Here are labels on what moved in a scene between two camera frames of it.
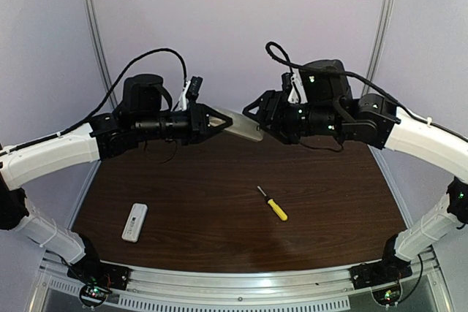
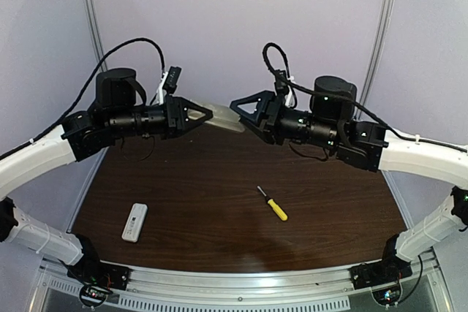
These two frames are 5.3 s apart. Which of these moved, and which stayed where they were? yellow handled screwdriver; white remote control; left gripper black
Moved: left gripper black
Stayed: yellow handled screwdriver; white remote control
